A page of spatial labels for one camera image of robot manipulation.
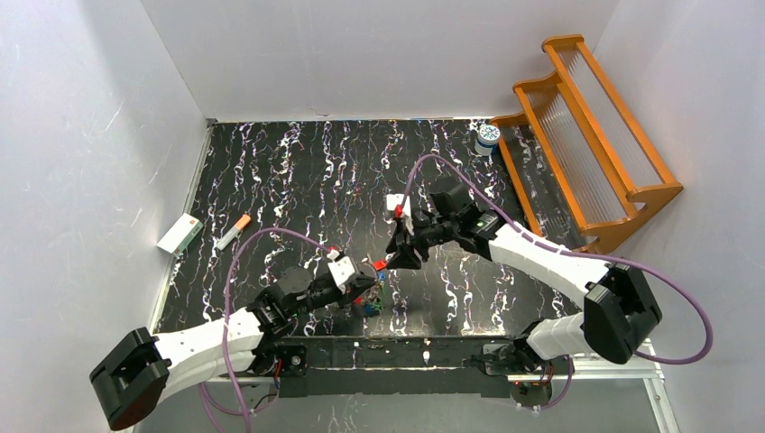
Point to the white cardboard box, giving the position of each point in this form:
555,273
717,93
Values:
178,237

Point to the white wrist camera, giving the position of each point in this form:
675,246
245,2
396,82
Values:
342,268
398,208

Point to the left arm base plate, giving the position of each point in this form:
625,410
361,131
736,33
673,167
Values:
280,361

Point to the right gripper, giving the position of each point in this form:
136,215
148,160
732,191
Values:
415,236

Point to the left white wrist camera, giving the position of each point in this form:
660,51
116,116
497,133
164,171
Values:
342,268

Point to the orange wooden rack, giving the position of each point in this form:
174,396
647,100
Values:
603,164

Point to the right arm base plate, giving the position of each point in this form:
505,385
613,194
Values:
496,359

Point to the small white blue jar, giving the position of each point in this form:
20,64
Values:
487,139

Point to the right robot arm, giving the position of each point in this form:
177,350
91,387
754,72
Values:
617,307

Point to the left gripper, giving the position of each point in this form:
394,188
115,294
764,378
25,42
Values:
359,284

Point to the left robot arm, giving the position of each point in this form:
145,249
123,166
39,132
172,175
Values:
143,369

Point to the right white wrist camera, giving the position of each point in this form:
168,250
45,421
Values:
398,208

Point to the keyring with coloured tags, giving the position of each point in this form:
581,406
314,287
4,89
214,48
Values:
371,303

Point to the aluminium rail frame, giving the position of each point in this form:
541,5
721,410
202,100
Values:
421,385

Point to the orange white marker tube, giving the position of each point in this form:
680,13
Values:
233,232

